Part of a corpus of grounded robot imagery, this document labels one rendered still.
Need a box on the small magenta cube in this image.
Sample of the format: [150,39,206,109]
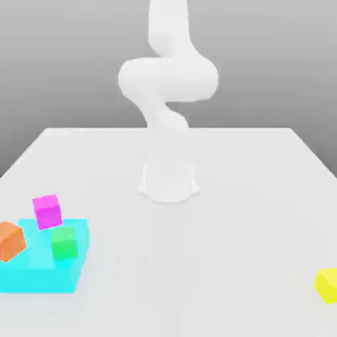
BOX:
[32,194,64,231]

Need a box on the small green cube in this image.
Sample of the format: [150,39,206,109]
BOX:
[50,226,78,261]

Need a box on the small orange cube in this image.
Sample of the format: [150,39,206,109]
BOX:
[0,220,28,263]

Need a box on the small yellow cube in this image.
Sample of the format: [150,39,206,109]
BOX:
[314,268,337,305]

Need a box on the large cyan box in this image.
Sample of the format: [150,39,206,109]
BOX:
[0,218,90,294]

